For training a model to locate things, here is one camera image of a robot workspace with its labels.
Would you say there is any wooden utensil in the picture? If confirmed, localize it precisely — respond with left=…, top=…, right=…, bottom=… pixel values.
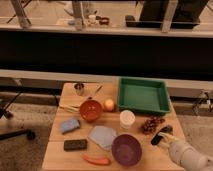
left=59, top=105, right=79, bottom=113

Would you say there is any light blue folded cloth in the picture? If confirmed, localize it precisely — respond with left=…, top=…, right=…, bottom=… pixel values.
left=88, top=126, right=117, bottom=151

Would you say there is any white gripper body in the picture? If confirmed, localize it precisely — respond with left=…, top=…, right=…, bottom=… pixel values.
left=158, top=133, right=181, bottom=157

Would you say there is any purple bowl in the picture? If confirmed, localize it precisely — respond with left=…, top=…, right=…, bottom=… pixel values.
left=111, top=134, right=142, bottom=167

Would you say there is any orange carrot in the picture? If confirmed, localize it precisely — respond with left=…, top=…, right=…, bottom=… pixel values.
left=82, top=155, right=111, bottom=165

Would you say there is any white plastic cup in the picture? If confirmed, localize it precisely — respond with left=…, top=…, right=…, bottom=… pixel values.
left=120, top=110, right=135, bottom=129

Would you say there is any small metal cup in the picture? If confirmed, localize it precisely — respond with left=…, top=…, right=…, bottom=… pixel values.
left=74, top=82, right=84, bottom=96

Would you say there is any bunch of red grapes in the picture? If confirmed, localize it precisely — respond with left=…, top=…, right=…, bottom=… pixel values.
left=141, top=117, right=165, bottom=135

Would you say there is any orange bowl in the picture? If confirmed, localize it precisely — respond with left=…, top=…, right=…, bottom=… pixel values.
left=79, top=100, right=103, bottom=122

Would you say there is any black brush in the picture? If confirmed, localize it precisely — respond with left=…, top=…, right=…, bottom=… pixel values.
left=151, top=125, right=173, bottom=146

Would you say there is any black sponge block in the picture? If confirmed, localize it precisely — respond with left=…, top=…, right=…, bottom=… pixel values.
left=64, top=139, right=87, bottom=151

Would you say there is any metal spoon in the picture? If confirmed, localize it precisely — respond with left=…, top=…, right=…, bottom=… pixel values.
left=87, top=85, right=103, bottom=100

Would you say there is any small blue cloth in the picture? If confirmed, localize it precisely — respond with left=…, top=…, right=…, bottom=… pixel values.
left=60, top=118, right=80, bottom=134

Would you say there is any green plastic tray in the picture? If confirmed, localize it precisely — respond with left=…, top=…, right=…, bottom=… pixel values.
left=117, top=78, right=170, bottom=115

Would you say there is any black tripod stand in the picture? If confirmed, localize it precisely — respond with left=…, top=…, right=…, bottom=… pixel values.
left=0, top=91, right=37, bottom=142

